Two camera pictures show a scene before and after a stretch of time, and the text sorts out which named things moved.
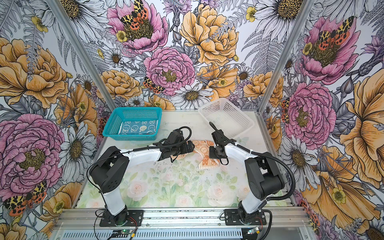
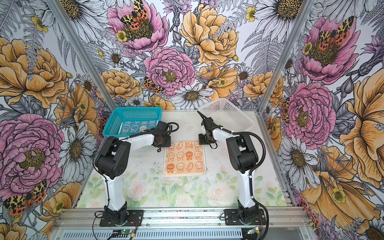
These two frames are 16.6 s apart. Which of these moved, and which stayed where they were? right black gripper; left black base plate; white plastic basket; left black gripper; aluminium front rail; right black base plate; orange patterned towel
Moved: left black gripper; right black gripper; orange patterned towel
Stayed: white plastic basket; left black base plate; aluminium front rail; right black base plate
